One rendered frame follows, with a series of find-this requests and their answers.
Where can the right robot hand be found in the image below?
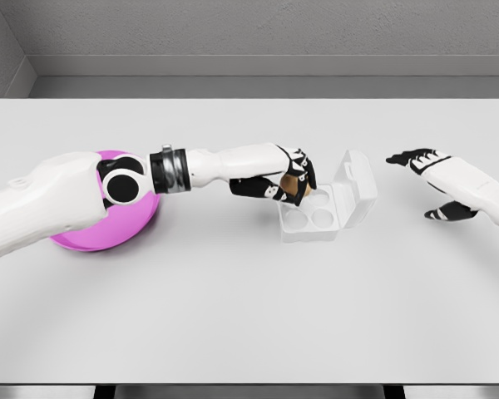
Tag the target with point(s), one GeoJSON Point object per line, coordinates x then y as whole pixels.
{"type": "Point", "coordinates": [461, 176]}

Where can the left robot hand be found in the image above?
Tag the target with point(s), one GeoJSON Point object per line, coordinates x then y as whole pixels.
{"type": "Point", "coordinates": [255, 159]}

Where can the brown egg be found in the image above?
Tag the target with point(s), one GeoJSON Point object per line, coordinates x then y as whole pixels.
{"type": "Point", "coordinates": [292, 185]}

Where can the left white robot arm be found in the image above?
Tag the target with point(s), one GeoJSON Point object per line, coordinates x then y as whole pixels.
{"type": "Point", "coordinates": [66, 195]}

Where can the white egg box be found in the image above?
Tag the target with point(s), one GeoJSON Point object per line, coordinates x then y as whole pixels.
{"type": "Point", "coordinates": [337, 199]}

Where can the pink bowl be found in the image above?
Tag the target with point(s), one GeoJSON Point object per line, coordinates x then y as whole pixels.
{"type": "Point", "coordinates": [120, 232]}

